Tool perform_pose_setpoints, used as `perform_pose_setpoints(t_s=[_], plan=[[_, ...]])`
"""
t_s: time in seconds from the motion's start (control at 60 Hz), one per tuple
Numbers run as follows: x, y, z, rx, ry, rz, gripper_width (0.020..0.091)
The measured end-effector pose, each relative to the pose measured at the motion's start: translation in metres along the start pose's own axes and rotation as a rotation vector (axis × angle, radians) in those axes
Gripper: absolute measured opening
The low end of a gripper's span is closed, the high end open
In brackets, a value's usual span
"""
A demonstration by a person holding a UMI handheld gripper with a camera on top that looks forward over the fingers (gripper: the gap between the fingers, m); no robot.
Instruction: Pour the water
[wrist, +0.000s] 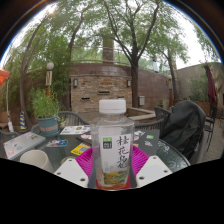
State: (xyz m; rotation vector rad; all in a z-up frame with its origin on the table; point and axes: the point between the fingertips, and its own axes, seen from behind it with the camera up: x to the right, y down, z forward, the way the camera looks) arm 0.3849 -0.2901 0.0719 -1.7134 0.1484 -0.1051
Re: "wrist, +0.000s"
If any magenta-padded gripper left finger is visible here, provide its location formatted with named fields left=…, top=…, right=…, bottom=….
left=53, top=147, right=98, bottom=190

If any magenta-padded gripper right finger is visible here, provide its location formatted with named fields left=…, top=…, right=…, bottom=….
left=129, top=145, right=174, bottom=188

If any clear white-capped drink bottle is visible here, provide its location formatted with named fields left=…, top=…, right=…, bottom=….
left=90, top=98, right=135, bottom=191

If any small yellow card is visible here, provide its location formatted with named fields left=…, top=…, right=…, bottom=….
left=70, top=143, right=92, bottom=157

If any dark laptop with stickers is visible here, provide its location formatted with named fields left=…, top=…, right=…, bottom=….
left=133, top=129, right=161, bottom=157

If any small colourful sticker sheet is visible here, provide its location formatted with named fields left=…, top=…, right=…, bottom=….
left=45, top=139, right=69, bottom=148

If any white ceramic mug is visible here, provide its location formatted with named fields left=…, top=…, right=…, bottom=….
left=19, top=149, right=55, bottom=174

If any white stickered flat board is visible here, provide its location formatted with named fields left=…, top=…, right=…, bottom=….
left=59, top=125, right=92, bottom=136

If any grey metal mesh chair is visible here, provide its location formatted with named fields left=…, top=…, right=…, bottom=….
left=133, top=106, right=208, bottom=164
left=31, top=110, right=91, bottom=134

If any black jacket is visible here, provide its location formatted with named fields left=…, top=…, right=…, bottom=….
left=159, top=99, right=207, bottom=161

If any grey laptop with stickers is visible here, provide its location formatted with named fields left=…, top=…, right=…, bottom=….
left=3, top=131, right=47, bottom=160

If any green potted plant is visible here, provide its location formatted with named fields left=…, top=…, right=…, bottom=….
left=29, top=87, right=63, bottom=136

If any yellow blue striped bollard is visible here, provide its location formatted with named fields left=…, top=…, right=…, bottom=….
left=19, top=110, right=28, bottom=131

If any black metal patio chair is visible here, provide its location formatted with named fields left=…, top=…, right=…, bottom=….
left=204, top=105, right=220, bottom=144

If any tall dark-trunk tree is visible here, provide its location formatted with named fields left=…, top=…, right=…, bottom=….
left=96, top=0, right=168, bottom=108

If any leaning slim-trunk tree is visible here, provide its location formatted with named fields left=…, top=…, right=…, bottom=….
left=3, top=3, right=81, bottom=129

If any closed maroon patio umbrella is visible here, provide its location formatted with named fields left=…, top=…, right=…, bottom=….
left=203, top=62, right=218, bottom=108

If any wooden globe lamp post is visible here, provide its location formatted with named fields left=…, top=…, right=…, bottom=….
left=44, top=61, right=55, bottom=98

